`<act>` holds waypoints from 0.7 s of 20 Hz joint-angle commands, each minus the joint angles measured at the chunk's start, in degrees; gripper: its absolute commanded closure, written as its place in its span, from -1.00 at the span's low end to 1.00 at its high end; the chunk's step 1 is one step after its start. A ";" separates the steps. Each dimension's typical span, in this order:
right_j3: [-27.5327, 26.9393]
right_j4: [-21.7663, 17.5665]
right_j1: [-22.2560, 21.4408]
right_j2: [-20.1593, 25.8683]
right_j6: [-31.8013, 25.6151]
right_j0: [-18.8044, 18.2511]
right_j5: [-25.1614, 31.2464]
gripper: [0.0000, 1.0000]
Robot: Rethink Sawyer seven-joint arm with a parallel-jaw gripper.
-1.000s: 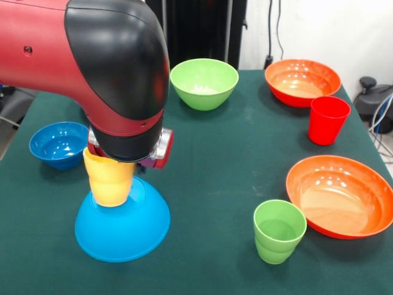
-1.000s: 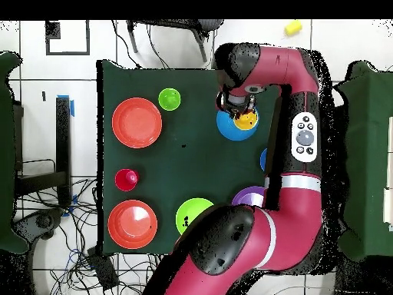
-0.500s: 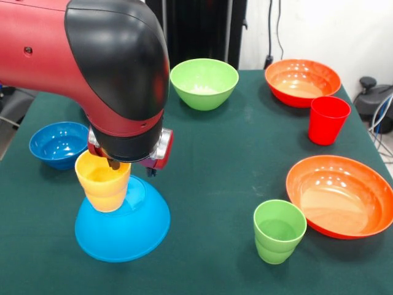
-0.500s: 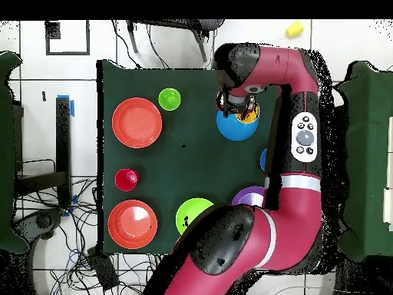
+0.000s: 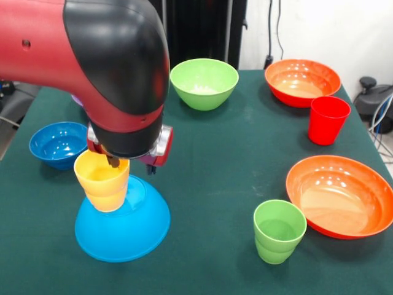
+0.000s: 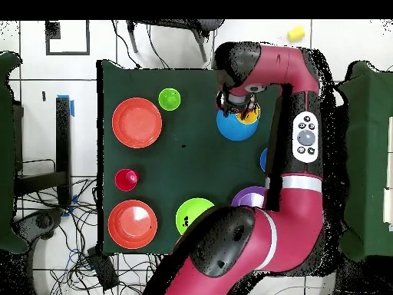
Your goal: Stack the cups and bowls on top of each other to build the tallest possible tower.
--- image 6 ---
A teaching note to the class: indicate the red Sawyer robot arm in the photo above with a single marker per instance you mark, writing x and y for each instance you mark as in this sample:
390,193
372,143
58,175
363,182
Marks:
291,215

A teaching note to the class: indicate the blue tape strip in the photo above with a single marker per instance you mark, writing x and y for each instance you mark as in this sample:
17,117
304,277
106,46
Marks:
72,109

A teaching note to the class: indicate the black square frame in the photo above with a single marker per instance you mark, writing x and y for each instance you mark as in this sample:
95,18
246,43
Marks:
52,30

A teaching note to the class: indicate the dark green tablecloth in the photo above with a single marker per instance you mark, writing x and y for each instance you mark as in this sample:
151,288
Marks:
184,172

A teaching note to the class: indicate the purple plastic bowl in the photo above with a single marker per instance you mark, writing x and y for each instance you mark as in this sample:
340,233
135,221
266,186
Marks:
248,198

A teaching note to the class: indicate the white panel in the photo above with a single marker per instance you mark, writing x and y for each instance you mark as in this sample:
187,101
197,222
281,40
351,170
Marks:
388,184

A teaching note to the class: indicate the yellow smooth plastic cup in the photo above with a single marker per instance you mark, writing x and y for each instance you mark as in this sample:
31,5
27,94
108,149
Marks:
296,33

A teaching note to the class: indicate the light blue plastic bowl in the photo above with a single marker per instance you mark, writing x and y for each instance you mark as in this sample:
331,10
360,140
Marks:
233,130

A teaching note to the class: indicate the light green plastic bowl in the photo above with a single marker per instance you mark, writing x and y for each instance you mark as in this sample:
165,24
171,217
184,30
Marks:
190,210

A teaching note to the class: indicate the black power strip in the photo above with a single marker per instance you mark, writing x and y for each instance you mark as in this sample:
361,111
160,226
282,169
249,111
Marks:
103,270

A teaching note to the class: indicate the red plastic cup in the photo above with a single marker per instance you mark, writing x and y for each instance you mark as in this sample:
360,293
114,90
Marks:
126,179

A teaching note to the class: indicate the orange plastic bowl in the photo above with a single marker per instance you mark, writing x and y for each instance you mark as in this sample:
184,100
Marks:
132,224
136,123

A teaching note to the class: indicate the black chair base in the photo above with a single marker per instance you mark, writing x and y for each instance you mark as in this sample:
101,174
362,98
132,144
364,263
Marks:
43,221

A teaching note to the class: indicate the black metal stand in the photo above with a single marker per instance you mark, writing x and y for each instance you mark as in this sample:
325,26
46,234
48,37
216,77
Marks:
63,138

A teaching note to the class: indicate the yellow stepped plastic cup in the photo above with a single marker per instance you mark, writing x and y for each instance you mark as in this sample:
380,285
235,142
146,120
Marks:
251,119

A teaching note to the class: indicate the green stepped plastic cup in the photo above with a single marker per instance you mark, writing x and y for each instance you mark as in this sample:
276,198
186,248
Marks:
169,99

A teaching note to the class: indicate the grey metal-legged chair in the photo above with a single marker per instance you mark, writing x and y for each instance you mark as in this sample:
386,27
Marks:
184,23

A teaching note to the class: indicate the dark blue plastic bowl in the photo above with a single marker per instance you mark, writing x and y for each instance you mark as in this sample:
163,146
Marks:
263,159

